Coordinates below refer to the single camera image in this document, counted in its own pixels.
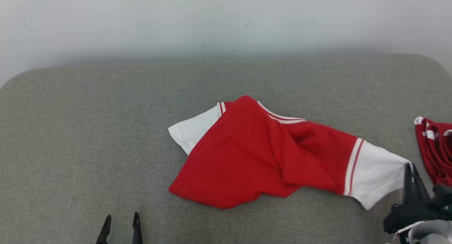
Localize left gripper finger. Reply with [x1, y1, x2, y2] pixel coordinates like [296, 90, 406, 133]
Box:
[96, 215, 112, 244]
[132, 212, 143, 244]

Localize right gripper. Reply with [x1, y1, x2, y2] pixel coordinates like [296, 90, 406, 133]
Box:
[383, 163, 452, 234]

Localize red Bulls 23 shorts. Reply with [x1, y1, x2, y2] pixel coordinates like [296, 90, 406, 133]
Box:
[414, 116, 452, 188]

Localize red white-sleeved T-shirt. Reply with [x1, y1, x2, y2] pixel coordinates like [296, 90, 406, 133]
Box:
[168, 95, 414, 211]

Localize grey fabric sofa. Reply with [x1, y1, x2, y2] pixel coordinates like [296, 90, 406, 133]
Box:
[0, 53, 452, 244]

